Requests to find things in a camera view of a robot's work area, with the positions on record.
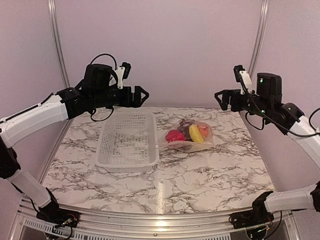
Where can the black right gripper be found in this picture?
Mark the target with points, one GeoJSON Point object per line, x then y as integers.
{"type": "Point", "coordinates": [227, 93]}

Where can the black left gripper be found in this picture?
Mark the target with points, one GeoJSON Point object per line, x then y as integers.
{"type": "Point", "coordinates": [136, 102]}

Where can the red toy bell pepper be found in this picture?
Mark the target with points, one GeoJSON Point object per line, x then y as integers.
{"type": "Point", "coordinates": [174, 135]}

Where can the yellow toy corn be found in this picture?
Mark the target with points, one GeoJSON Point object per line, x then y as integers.
{"type": "Point", "coordinates": [195, 134]}

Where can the purple toy grape bunch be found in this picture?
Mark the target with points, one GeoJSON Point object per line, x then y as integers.
{"type": "Point", "coordinates": [183, 126]}

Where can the clear zip top bag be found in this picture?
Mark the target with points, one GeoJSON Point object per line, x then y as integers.
{"type": "Point", "coordinates": [187, 146]}

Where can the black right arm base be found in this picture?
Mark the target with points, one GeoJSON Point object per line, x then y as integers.
{"type": "Point", "coordinates": [257, 215]}

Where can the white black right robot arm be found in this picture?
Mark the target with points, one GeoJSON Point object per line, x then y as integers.
{"type": "Point", "coordinates": [266, 102]}

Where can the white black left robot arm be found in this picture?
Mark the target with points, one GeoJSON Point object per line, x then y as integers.
{"type": "Point", "coordinates": [59, 107]}

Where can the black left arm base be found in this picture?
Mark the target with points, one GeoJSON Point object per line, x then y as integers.
{"type": "Point", "coordinates": [52, 213]}

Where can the white perforated plastic basket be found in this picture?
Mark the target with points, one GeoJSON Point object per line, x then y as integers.
{"type": "Point", "coordinates": [128, 143]}

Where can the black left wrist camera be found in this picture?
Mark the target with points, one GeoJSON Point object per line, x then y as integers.
{"type": "Point", "coordinates": [122, 73]}

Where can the aluminium right frame post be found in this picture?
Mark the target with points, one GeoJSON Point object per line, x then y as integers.
{"type": "Point", "coordinates": [261, 29]}

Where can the aluminium frame post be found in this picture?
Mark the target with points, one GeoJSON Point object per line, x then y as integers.
{"type": "Point", "coordinates": [57, 42]}
{"type": "Point", "coordinates": [261, 29]}

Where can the aluminium front frame rail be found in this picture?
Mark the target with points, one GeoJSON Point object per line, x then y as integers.
{"type": "Point", "coordinates": [107, 225]}

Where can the aluminium left frame post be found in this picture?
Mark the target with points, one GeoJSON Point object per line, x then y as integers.
{"type": "Point", "coordinates": [57, 42]}

